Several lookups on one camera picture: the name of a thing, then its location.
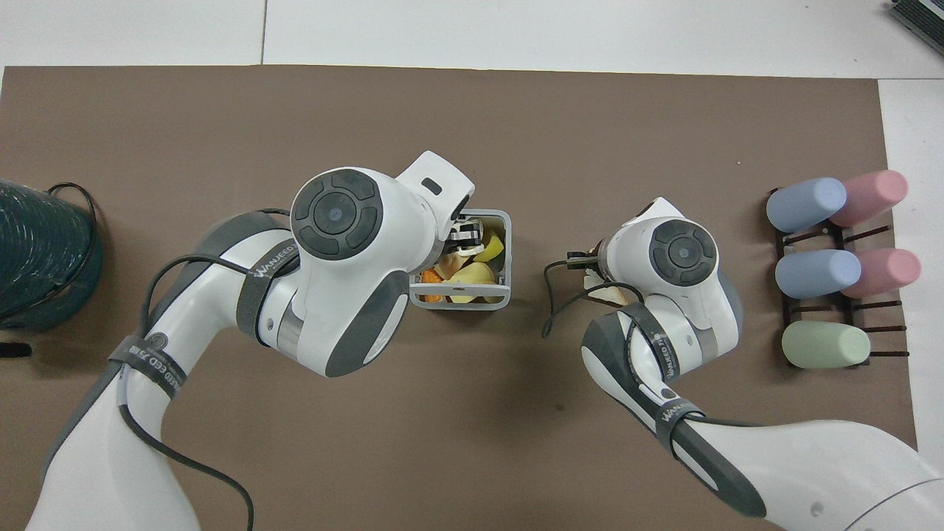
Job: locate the cream trash scrap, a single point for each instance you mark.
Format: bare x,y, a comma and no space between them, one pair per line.
596,280

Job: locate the pale yellow fruit peel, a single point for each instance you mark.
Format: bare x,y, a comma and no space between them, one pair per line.
472,280

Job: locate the green cup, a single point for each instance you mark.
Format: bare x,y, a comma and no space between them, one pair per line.
826,345

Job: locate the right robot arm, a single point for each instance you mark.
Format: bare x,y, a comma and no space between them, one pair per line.
811,464

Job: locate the small grey basket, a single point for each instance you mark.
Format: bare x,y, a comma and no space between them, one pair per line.
461,302

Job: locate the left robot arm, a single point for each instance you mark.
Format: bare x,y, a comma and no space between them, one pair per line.
346,295

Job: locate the dark brown cup rack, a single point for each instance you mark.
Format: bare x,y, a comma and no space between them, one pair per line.
841,237

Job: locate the orange peel piece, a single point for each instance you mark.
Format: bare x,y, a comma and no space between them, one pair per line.
430,284

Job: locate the blue cup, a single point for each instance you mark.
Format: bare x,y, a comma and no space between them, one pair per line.
804,204
815,273

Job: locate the dark ribbed object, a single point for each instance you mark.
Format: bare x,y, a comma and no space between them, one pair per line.
922,15

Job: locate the pink cup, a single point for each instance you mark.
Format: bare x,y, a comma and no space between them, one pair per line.
877,195
889,271

